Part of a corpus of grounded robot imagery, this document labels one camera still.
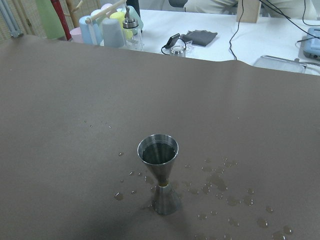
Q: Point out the steel cocktail jigger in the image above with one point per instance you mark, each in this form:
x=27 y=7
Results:
x=158 y=152

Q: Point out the dark grey folded cloth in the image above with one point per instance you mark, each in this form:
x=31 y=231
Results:
x=199 y=37

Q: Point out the rack of pastel cups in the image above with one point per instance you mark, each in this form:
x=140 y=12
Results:
x=106 y=26

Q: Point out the metal tray with white cloth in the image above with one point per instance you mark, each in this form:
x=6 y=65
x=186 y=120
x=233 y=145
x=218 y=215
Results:
x=281 y=64

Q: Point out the green cup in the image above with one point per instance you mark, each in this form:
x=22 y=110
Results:
x=49 y=20

